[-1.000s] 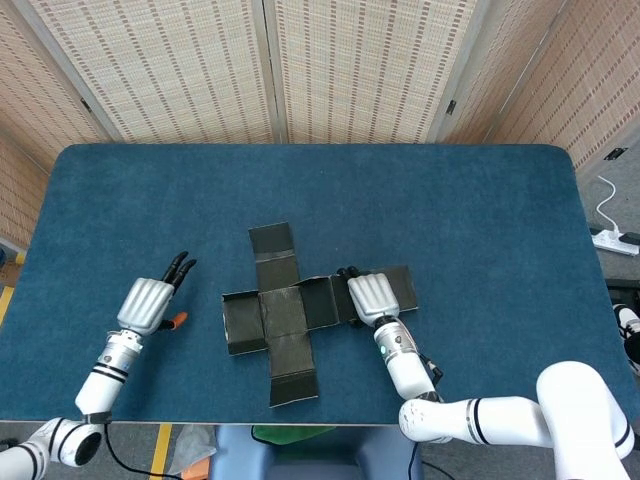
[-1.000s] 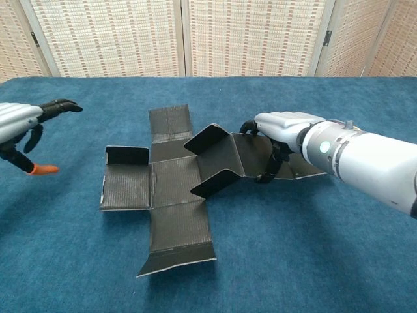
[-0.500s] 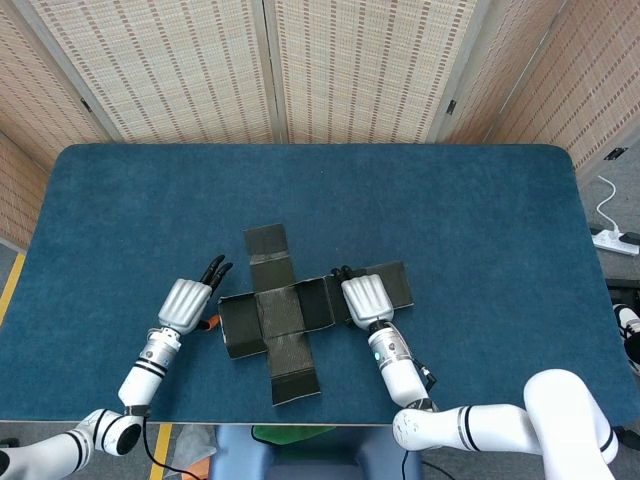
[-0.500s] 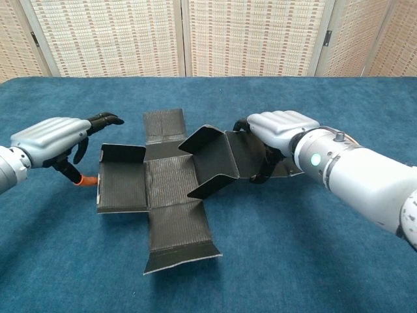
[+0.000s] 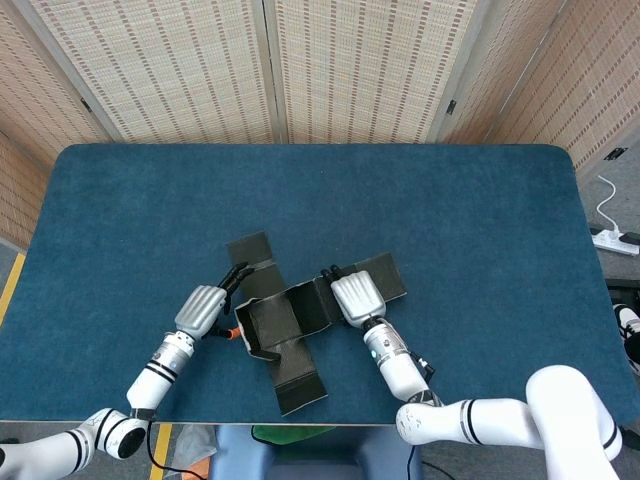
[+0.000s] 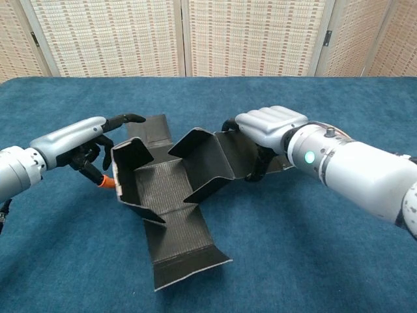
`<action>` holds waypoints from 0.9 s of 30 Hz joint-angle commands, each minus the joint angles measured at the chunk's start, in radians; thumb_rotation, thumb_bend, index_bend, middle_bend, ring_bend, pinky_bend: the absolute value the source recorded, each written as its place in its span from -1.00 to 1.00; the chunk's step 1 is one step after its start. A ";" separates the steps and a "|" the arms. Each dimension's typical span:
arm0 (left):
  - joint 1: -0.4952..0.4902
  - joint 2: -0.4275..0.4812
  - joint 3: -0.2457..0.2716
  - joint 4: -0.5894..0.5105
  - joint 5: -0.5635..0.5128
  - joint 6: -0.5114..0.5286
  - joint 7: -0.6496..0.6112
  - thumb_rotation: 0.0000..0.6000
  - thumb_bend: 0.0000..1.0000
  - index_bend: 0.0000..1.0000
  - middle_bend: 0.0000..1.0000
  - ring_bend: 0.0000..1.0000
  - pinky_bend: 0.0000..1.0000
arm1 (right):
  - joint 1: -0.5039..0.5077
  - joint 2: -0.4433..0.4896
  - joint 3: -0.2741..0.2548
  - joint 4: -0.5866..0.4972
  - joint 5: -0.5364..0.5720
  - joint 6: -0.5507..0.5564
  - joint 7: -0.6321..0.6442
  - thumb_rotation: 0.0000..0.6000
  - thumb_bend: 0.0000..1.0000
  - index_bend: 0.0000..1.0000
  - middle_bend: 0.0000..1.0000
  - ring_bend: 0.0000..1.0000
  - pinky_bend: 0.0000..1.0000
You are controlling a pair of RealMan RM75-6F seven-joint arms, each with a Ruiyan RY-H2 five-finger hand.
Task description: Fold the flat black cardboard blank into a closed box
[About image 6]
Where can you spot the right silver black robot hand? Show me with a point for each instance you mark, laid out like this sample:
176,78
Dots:
270,125

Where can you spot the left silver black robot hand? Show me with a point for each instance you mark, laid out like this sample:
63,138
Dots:
65,140

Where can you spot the black cardboard box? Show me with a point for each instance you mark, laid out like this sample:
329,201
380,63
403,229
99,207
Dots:
176,202

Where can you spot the woven folding screen panel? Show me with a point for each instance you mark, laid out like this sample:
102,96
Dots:
16,42
107,36
254,36
400,42
352,36

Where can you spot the black screen hinge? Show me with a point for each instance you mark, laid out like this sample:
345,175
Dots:
328,36
34,39

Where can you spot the blue felt table mat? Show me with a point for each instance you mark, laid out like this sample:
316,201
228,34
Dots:
293,261

